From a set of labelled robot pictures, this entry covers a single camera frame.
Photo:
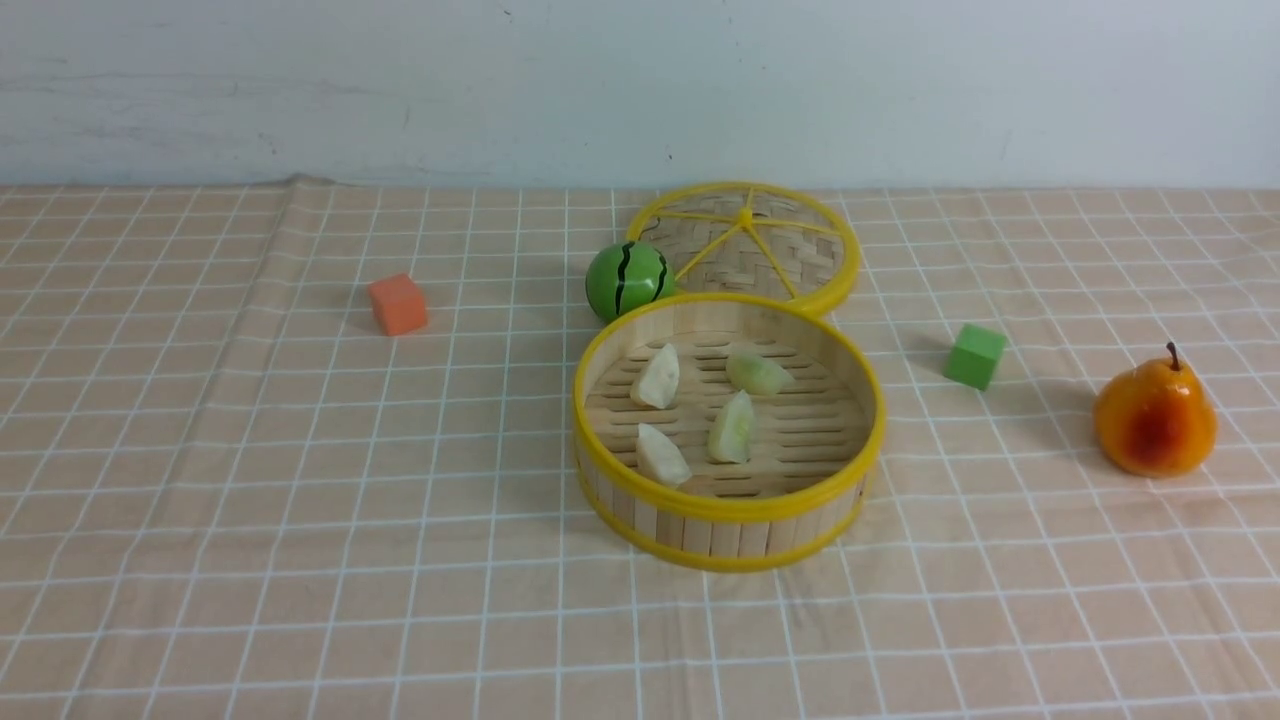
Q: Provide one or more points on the green cube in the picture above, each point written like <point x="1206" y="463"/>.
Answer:
<point x="973" y="360"/>

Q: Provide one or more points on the bamboo steamer tray yellow rim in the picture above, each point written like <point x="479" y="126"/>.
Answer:
<point x="813" y="453"/>

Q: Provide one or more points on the beige checkered tablecloth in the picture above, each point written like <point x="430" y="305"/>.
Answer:
<point x="228" y="495"/>

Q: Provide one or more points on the orange cube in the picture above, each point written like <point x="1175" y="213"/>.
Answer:
<point x="398" y="305"/>

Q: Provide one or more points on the white dumpling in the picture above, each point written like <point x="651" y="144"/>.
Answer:
<point x="659" y="459"/>
<point x="657" y="384"/>

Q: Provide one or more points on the green watermelon ball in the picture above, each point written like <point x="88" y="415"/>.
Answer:
<point x="625" y="276"/>

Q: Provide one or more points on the bamboo steamer lid yellow rim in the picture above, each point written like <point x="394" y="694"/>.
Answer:
<point x="753" y="238"/>

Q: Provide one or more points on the white dumpling front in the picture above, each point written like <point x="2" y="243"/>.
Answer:
<point x="659" y="459"/>

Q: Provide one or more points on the pale green dumpling front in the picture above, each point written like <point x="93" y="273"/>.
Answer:
<point x="732" y="431"/>

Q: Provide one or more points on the orange pear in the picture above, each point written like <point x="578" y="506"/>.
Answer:
<point x="1156" y="421"/>

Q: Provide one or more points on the pale green dumpling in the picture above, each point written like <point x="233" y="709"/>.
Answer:
<point x="732" y="431"/>
<point x="756" y="374"/>

